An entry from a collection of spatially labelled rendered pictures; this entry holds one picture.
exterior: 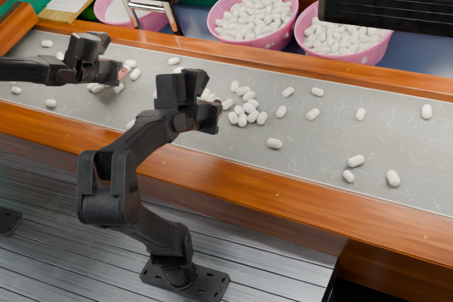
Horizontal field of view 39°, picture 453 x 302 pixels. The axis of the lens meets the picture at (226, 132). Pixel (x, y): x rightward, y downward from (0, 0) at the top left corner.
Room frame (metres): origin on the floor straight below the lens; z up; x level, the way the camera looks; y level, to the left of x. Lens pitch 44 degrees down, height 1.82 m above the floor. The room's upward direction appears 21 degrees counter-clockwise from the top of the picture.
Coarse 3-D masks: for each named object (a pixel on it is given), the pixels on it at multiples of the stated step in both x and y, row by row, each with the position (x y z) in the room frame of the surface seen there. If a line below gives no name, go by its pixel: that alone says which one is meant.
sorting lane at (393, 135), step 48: (48, 48) 1.74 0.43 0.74; (0, 96) 1.58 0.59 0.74; (48, 96) 1.50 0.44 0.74; (96, 96) 1.42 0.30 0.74; (144, 96) 1.34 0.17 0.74; (240, 96) 1.21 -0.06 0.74; (288, 96) 1.15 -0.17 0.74; (336, 96) 1.08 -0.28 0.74; (384, 96) 1.03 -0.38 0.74; (192, 144) 1.11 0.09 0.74; (240, 144) 1.05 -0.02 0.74; (288, 144) 0.99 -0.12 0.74; (336, 144) 0.94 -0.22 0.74; (384, 144) 0.89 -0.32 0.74; (432, 144) 0.85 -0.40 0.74; (384, 192) 0.77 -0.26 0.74; (432, 192) 0.73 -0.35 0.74
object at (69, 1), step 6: (54, 0) 1.94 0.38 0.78; (60, 0) 1.93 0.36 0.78; (66, 0) 1.91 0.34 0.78; (72, 0) 1.90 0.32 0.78; (78, 0) 1.89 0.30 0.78; (84, 0) 1.87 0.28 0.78; (48, 6) 1.92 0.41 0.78; (54, 6) 1.90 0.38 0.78; (60, 6) 1.89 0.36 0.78; (66, 6) 1.88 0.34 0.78; (72, 6) 1.86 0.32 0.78; (78, 6) 1.85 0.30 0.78
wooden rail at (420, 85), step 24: (48, 24) 1.83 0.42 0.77; (72, 24) 1.78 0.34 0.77; (96, 24) 1.73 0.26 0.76; (144, 48) 1.55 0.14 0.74; (168, 48) 1.49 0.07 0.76; (192, 48) 1.44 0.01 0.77; (216, 48) 1.40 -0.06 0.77; (240, 48) 1.36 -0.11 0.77; (288, 72) 1.22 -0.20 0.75; (312, 72) 1.17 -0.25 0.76; (336, 72) 1.14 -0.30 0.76; (360, 72) 1.11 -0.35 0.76; (384, 72) 1.08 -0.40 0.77; (408, 72) 1.05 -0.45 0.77; (432, 96) 0.97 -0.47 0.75
